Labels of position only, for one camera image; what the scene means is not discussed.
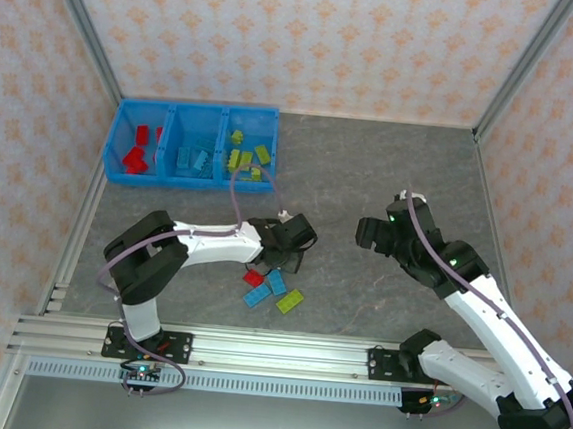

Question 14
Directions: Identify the blue three-compartment plastic bin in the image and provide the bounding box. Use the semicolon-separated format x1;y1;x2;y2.
101;91;283;199

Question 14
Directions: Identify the grey metal panel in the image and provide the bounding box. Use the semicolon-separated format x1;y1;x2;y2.
0;372;550;429

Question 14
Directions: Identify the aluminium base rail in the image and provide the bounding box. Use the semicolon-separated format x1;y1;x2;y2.
4;306;549;401

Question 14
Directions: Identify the grey slotted cable duct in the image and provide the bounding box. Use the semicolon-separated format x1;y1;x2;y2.
24;354;406;409

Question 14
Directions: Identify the aluminium frame post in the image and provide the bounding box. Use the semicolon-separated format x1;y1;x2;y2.
29;0;134;109
471;0;573;152

